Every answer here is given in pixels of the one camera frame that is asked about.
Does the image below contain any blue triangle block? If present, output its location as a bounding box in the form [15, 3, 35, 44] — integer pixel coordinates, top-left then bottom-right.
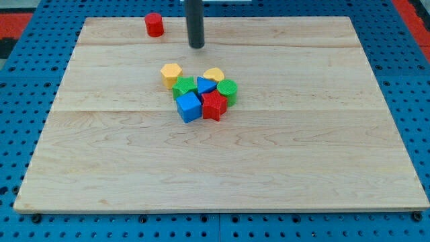
[197, 77, 217, 98]

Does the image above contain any red star block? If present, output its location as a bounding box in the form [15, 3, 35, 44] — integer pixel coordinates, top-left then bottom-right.
[202, 89, 228, 122]

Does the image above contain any yellow heart block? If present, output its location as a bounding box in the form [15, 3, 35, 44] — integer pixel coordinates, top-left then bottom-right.
[203, 67, 225, 83]

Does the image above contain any green cylinder block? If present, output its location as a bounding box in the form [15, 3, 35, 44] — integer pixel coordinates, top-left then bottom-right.
[217, 79, 238, 107]

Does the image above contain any yellow hexagon block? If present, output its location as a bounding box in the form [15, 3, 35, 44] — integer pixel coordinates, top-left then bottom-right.
[161, 63, 183, 89]

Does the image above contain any red cylinder block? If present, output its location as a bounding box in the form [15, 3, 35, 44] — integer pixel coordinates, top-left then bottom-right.
[144, 13, 164, 38]

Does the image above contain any blue cube block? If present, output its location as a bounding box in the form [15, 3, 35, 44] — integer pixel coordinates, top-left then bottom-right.
[176, 92, 202, 123]

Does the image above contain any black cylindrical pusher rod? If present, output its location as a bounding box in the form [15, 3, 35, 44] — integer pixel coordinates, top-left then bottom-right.
[184, 0, 205, 49]

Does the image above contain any light wooden board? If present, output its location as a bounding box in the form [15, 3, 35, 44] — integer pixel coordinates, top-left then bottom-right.
[13, 17, 429, 214]

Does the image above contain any green star block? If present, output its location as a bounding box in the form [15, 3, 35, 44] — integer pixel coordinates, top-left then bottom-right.
[172, 77, 198, 99]

